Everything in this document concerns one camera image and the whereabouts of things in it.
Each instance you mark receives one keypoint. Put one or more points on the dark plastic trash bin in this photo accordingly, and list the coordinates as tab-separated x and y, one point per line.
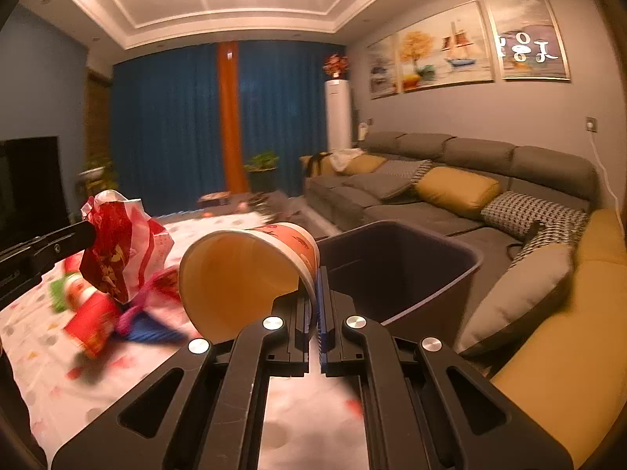
410	280

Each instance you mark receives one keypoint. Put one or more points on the large yellow cushion near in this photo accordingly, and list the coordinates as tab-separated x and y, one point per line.
570	375

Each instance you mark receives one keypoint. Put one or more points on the green foam net sleeve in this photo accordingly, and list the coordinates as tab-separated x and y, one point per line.
59	302

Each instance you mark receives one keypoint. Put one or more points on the orange curtain strip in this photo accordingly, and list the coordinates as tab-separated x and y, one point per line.
230	126

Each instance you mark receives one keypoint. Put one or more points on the red white plastic bag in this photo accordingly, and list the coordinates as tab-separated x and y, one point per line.
130	246

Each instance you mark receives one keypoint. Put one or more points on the orange paper noodle cup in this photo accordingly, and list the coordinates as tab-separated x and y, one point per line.
230	278

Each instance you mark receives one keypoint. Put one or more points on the black television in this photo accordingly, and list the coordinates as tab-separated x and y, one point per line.
32	195

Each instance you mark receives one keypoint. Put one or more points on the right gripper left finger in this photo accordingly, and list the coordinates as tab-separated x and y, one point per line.
204	407

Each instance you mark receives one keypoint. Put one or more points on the wall socket with cable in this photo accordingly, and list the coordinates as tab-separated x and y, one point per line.
591	128

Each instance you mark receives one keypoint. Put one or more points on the red flower decoration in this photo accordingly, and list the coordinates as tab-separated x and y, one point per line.
336	66

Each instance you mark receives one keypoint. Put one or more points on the left small painting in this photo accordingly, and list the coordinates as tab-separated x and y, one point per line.
382	66

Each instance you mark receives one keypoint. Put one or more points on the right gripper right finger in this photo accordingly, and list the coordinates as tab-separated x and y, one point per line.
423	406

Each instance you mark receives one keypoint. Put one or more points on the yellow cushion far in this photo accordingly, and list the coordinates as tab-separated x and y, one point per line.
364	164

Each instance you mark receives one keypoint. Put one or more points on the blue snack wrapper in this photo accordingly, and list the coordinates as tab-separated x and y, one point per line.
145	329

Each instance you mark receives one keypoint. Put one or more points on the blue curtain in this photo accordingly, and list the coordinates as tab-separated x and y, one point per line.
165	118

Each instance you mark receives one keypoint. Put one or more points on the grey flat cushion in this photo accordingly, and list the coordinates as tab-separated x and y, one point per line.
382	186

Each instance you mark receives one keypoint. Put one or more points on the yellow cushion middle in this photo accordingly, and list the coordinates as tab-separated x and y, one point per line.
461	192

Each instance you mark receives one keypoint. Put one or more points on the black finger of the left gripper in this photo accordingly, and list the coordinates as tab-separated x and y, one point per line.
22	266

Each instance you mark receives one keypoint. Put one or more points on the sailboat painting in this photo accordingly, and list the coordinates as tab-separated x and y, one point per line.
446	49

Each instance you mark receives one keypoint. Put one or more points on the right framed painting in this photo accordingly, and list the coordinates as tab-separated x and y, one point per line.
527	41

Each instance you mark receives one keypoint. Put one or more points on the white standing air conditioner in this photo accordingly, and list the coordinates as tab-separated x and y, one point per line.
338	114

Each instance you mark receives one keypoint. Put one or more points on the grey sectional sofa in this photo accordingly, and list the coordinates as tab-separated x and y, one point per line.
546	174

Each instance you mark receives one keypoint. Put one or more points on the light grey cushion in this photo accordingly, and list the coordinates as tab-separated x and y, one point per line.
519	301

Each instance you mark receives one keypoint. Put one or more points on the patterned white tablecloth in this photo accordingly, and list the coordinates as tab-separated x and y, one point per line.
310	422

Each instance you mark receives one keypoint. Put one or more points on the plant on stand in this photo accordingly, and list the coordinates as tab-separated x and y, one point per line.
99	174

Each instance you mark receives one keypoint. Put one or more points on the potted green plant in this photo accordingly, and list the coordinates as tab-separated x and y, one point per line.
261	170

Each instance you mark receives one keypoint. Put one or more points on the houndstooth patterned cushion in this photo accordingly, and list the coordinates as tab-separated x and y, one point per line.
535	222

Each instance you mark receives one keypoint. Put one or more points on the red paper cup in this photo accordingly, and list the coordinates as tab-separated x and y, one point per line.
94	323

